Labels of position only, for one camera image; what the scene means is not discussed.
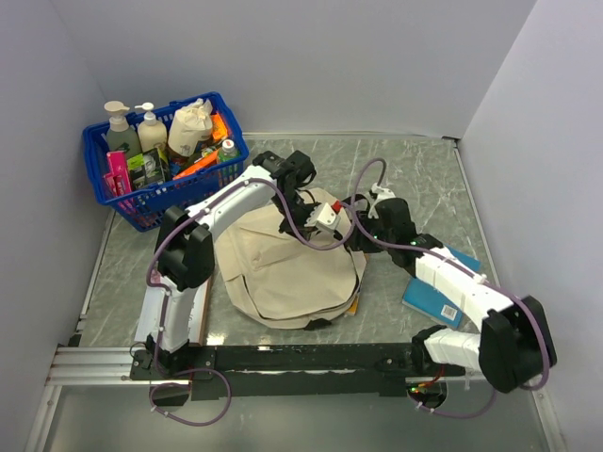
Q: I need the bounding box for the beige canvas backpack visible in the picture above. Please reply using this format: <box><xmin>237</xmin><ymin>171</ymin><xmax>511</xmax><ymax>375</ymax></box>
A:
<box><xmin>214</xmin><ymin>203</ymin><xmax>367</xmax><ymax>330</ymax></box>

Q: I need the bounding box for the orange treehouse book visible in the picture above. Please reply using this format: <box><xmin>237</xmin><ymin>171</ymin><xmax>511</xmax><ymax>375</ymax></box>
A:
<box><xmin>345</xmin><ymin>251</ymin><xmax>367</xmax><ymax>315</ymax></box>

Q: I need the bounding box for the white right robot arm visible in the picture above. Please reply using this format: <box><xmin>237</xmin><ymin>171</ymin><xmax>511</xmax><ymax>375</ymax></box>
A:
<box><xmin>348</xmin><ymin>198</ymin><xmax>557</xmax><ymax>394</ymax></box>

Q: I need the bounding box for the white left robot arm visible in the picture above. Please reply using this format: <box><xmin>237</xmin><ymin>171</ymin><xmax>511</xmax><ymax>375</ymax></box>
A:
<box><xmin>145</xmin><ymin>151</ymin><xmax>318</xmax><ymax>379</ymax></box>

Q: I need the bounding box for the blue thin booklet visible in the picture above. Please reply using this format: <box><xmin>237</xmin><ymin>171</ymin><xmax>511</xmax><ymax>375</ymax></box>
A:
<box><xmin>401</xmin><ymin>244</ymin><xmax>481</xmax><ymax>330</ymax></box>

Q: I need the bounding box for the orange package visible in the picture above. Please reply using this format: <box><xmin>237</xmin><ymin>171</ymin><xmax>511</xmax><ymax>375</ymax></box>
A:
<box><xmin>172</xmin><ymin>113</ymin><xmax>232</xmax><ymax>180</ymax></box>

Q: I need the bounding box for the beige cloth pouch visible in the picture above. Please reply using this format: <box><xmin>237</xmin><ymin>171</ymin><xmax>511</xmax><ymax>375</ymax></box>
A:
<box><xmin>168</xmin><ymin>98</ymin><xmax>213</xmax><ymax>157</ymax></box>

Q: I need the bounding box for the pink flower cover book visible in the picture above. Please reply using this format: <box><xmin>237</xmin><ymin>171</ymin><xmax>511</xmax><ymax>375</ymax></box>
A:
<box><xmin>135</xmin><ymin>277</ymin><xmax>213</xmax><ymax>346</ymax></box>

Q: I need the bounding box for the black green box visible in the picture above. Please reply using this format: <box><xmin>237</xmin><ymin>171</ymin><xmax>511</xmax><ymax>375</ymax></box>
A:
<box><xmin>126</xmin><ymin>148</ymin><xmax>171</xmax><ymax>191</ymax></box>

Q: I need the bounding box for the cream pump bottle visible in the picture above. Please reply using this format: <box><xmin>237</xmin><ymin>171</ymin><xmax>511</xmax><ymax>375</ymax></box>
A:
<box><xmin>136</xmin><ymin>102</ymin><xmax>168</xmax><ymax>153</ymax></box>

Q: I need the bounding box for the pink box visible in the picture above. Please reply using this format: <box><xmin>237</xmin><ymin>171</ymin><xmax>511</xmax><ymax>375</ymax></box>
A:
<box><xmin>104</xmin><ymin>151</ymin><xmax>132</xmax><ymax>197</ymax></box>

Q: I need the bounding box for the green pump bottle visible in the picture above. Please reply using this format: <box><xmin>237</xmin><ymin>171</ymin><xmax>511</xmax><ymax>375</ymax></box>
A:
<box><xmin>104</xmin><ymin>101</ymin><xmax>141</xmax><ymax>159</ymax></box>

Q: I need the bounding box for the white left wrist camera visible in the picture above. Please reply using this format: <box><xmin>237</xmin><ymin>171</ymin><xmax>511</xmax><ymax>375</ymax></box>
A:
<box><xmin>313</xmin><ymin>202</ymin><xmax>340</xmax><ymax>233</ymax></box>

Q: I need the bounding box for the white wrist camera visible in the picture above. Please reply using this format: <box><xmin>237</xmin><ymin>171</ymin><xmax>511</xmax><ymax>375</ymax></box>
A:
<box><xmin>367</xmin><ymin>183</ymin><xmax>395</xmax><ymax>219</ymax></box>
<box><xmin>313</xmin><ymin>202</ymin><xmax>340</xmax><ymax>233</ymax></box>

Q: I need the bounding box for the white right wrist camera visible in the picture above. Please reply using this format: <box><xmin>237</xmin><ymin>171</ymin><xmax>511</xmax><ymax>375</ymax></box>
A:
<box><xmin>367</xmin><ymin>183</ymin><xmax>395</xmax><ymax>219</ymax></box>

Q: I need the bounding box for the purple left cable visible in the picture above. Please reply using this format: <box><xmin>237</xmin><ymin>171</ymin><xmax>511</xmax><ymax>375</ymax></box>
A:
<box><xmin>145</xmin><ymin>178</ymin><xmax>357</xmax><ymax>428</ymax></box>

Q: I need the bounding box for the aluminium rail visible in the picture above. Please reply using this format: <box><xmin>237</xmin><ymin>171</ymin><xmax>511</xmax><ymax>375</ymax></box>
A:
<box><xmin>44</xmin><ymin>341</ymin><xmax>546</xmax><ymax>388</ymax></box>

